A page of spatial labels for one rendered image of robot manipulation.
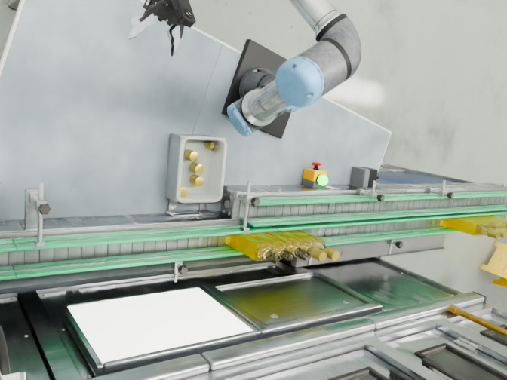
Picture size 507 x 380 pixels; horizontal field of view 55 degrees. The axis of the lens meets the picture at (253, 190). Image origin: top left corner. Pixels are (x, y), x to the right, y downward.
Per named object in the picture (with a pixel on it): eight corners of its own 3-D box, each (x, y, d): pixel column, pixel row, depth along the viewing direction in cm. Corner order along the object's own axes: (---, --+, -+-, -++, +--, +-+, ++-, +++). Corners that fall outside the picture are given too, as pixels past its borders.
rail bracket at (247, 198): (229, 225, 168) (250, 234, 158) (235, 177, 165) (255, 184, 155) (237, 224, 170) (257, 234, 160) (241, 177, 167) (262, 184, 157)
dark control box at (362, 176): (348, 184, 216) (362, 188, 209) (351, 166, 214) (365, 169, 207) (361, 183, 220) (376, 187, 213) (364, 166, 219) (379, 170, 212)
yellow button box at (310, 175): (300, 184, 200) (312, 188, 194) (302, 166, 199) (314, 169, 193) (314, 184, 204) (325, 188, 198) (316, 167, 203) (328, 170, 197)
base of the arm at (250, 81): (252, 59, 172) (267, 59, 164) (281, 81, 181) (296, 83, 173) (231, 96, 172) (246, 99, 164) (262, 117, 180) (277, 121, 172)
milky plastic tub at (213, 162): (165, 197, 167) (176, 203, 160) (170, 132, 163) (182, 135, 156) (210, 197, 177) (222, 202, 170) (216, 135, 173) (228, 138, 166)
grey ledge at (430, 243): (281, 259, 198) (298, 268, 189) (283, 238, 196) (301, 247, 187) (427, 242, 251) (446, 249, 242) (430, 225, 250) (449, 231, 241)
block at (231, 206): (219, 215, 173) (230, 219, 168) (222, 188, 172) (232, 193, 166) (228, 214, 175) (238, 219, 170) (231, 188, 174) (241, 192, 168)
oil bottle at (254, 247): (224, 243, 169) (259, 264, 152) (225, 228, 168) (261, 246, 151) (238, 242, 172) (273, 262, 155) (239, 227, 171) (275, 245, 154)
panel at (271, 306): (59, 314, 132) (96, 379, 104) (59, 304, 131) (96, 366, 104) (311, 276, 182) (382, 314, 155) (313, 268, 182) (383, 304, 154)
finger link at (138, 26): (121, 32, 134) (149, 14, 135) (130, 41, 130) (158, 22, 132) (115, 23, 131) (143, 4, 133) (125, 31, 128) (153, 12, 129)
